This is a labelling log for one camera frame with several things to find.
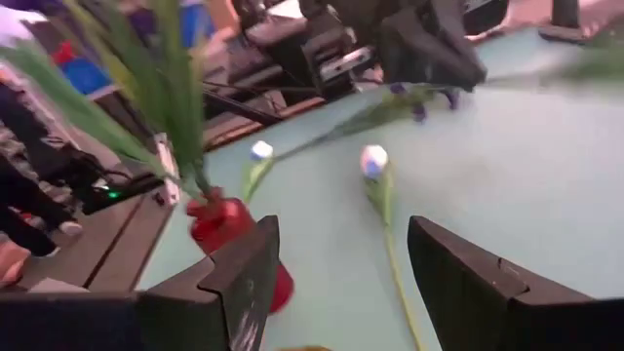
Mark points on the green stem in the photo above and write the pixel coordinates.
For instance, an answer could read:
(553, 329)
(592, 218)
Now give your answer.
(261, 150)

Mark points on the person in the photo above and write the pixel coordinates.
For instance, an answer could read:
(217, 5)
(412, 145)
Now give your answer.
(19, 146)

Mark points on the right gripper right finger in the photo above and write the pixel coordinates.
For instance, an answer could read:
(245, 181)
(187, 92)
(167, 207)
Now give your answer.
(487, 317)

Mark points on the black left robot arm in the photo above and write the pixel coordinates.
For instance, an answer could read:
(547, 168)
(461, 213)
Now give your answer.
(336, 29)

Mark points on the green leaves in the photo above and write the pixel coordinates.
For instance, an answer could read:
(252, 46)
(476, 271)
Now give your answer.
(180, 122)

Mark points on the white metal bracket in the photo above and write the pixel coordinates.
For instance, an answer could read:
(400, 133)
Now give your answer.
(166, 161)

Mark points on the wooden table end board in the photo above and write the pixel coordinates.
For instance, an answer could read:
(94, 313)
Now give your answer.
(253, 124)

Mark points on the black device with green light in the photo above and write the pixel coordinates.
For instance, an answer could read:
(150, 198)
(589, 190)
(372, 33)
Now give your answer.
(122, 192)

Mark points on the white artificial tulip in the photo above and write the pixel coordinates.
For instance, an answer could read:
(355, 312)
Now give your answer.
(374, 161)

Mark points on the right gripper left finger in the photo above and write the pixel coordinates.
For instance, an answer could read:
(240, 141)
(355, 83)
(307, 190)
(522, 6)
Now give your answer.
(195, 322)

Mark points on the black stand post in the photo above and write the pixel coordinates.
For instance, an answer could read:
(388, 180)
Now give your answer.
(565, 14)

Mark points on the purple iris bunch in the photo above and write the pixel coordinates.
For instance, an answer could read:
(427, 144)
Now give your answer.
(370, 117)

